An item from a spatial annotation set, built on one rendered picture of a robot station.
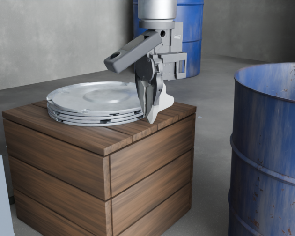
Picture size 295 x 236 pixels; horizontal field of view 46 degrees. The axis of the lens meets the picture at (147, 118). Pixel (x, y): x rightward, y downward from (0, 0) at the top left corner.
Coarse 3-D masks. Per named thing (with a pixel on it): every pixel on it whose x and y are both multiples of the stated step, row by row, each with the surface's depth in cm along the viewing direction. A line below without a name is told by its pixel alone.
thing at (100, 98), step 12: (84, 84) 106; (96, 84) 107; (108, 84) 107; (120, 84) 107; (132, 84) 107; (60, 96) 95; (72, 96) 95; (84, 96) 93; (96, 96) 93; (108, 96) 93; (120, 96) 93; (132, 96) 95; (72, 108) 85; (84, 108) 85; (96, 108) 85; (108, 108) 85; (120, 108) 85; (132, 108) 85
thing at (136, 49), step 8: (144, 32) 70; (152, 32) 68; (136, 40) 68; (144, 40) 66; (152, 40) 67; (160, 40) 68; (120, 48) 69; (128, 48) 67; (136, 48) 66; (144, 48) 66; (152, 48) 67; (112, 56) 66; (120, 56) 65; (128, 56) 65; (136, 56) 66; (112, 64) 64; (120, 64) 65; (128, 64) 66; (120, 72) 66
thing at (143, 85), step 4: (140, 84) 74; (144, 84) 73; (148, 84) 74; (140, 88) 74; (144, 88) 73; (140, 92) 74; (144, 92) 73; (140, 96) 75; (144, 96) 74; (140, 100) 75; (144, 100) 74; (140, 104) 75; (144, 104) 74; (144, 108) 74; (144, 112) 75
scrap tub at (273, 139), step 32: (288, 64) 95; (256, 96) 69; (288, 96) 98; (256, 128) 70; (288, 128) 64; (256, 160) 72; (288, 160) 66; (256, 192) 74; (288, 192) 68; (256, 224) 76; (288, 224) 70
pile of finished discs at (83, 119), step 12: (48, 96) 97; (48, 108) 92; (60, 108) 87; (60, 120) 89; (72, 120) 86; (84, 120) 85; (96, 120) 85; (108, 120) 89; (120, 120) 87; (132, 120) 89
